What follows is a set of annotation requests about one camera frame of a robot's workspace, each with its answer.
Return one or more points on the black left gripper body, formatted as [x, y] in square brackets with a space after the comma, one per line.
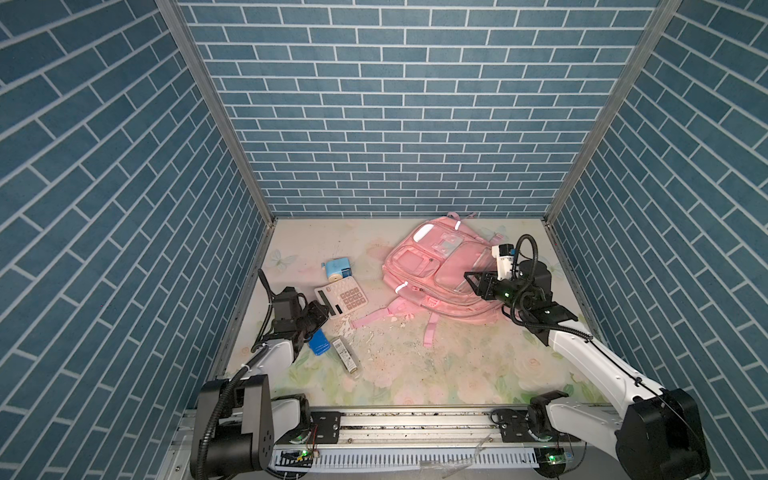
[313, 317]

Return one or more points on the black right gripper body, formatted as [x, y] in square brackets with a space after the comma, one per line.
[503, 292]

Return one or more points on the pink school backpack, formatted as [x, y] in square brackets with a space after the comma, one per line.
[426, 272]

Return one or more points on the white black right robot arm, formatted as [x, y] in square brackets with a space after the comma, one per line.
[652, 431]

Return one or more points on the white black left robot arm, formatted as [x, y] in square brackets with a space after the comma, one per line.
[237, 422]

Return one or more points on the blue pencil case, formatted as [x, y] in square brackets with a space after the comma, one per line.
[319, 344]

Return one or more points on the blue pencil sharpener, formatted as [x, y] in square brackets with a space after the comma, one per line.
[337, 269]

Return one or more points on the white pink calculator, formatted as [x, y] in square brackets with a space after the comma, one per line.
[342, 297]

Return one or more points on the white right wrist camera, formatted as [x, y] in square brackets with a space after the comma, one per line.
[505, 257]

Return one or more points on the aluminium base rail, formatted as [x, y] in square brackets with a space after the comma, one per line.
[358, 440]

